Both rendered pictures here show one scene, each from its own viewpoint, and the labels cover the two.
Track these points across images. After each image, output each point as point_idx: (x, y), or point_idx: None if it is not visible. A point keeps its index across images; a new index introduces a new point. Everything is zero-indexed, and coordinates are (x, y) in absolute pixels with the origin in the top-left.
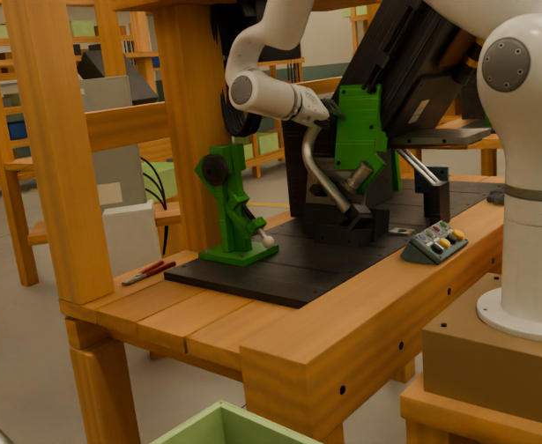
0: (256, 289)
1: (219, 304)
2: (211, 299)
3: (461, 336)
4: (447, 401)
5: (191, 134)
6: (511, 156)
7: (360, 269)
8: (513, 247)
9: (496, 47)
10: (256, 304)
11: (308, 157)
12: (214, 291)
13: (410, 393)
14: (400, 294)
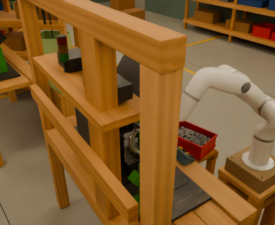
0: (192, 206)
1: (192, 221)
2: (185, 222)
3: (268, 177)
4: (264, 192)
5: (120, 169)
6: (269, 134)
7: (186, 177)
8: (265, 152)
9: None
10: (197, 210)
11: (134, 148)
12: (176, 219)
13: (260, 197)
14: (214, 176)
